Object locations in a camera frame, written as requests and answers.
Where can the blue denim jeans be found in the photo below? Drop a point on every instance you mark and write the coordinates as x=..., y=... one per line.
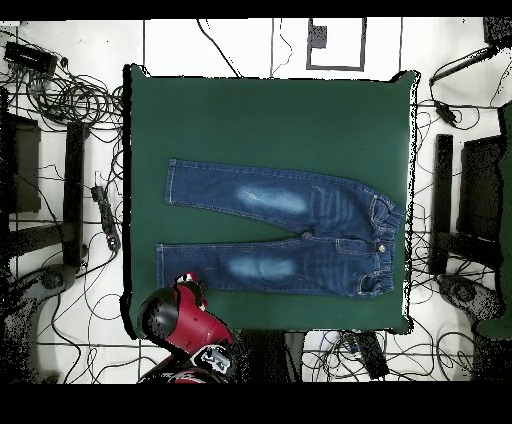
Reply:
x=344, y=224

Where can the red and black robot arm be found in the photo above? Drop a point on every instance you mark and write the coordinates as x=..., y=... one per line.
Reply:
x=192, y=324

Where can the dark flat panel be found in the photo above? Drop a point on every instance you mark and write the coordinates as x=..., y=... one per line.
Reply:
x=26, y=168
x=480, y=188

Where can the dark green table cloth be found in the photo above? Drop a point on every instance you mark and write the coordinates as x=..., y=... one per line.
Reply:
x=240, y=112

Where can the black power strip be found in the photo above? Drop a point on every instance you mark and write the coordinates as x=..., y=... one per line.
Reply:
x=372, y=354
x=106, y=218

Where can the black stand leg bar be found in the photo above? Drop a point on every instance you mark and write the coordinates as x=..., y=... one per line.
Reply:
x=443, y=200
x=74, y=192

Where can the small grey square patch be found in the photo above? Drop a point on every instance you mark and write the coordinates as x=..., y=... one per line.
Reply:
x=318, y=36

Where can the black round stand base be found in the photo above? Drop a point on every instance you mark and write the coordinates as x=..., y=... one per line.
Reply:
x=54, y=278
x=464, y=292

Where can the black power brick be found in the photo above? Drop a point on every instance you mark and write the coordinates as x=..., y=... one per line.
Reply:
x=446, y=112

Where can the black rod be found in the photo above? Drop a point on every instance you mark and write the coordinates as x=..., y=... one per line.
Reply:
x=460, y=66

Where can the black corner box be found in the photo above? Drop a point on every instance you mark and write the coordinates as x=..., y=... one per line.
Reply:
x=498, y=32

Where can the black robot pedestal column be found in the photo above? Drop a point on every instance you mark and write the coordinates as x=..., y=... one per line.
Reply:
x=272, y=356

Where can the grey square floor frame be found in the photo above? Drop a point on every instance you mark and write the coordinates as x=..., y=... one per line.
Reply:
x=363, y=44

